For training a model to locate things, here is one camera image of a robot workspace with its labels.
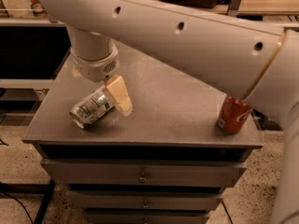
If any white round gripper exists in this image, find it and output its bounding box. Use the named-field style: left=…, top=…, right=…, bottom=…
left=70, top=45, right=133, bottom=116

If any silver green 7up can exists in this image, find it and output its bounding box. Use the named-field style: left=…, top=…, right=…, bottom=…
left=69, top=86, right=114, bottom=129

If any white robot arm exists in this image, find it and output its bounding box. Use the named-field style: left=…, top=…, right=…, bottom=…
left=39, top=0, right=299, bottom=224

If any red orange soda can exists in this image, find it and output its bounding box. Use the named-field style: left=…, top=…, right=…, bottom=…
left=217, top=95, right=252, bottom=133

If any orange white snack bag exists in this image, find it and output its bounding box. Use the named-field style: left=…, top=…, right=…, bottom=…
left=30, top=0, right=45, bottom=15

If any grey metal drawer cabinet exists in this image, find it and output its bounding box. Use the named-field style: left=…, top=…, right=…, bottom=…
left=23, top=45, right=263, bottom=224

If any black floor cable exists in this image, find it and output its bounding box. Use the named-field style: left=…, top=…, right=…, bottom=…
left=0, top=189, right=35, bottom=224

